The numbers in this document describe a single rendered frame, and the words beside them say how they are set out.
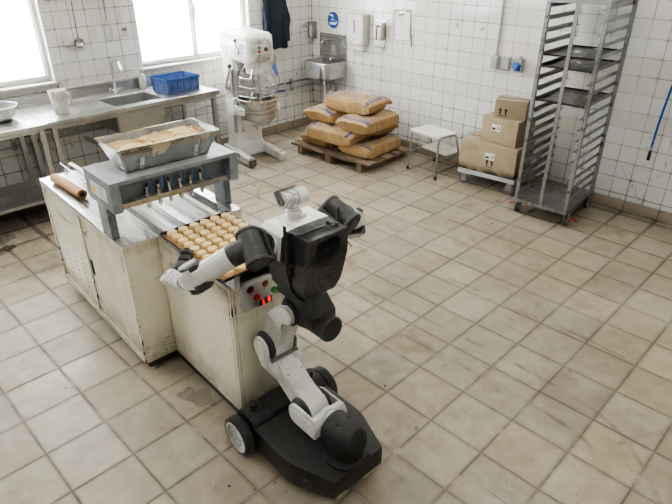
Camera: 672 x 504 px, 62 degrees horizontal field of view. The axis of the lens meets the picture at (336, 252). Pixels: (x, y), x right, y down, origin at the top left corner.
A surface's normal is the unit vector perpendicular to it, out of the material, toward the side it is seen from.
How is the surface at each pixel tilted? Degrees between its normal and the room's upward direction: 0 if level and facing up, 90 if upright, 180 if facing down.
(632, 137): 90
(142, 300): 90
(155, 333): 90
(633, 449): 0
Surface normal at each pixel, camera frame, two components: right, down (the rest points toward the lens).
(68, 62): 0.71, 0.34
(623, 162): -0.70, 0.34
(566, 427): 0.00, -0.88
